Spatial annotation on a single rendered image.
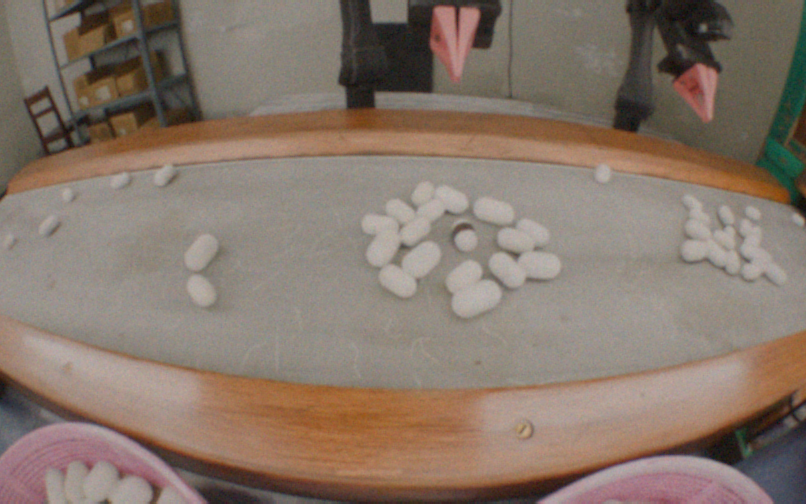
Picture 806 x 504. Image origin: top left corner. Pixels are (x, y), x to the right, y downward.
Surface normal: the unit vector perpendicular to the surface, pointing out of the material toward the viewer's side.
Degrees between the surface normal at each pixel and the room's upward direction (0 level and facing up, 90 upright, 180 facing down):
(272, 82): 90
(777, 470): 0
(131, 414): 0
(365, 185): 0
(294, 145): 45
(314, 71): 90
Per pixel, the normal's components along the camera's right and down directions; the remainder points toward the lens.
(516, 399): 0.01, -0.73
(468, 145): 0.00, -0.04
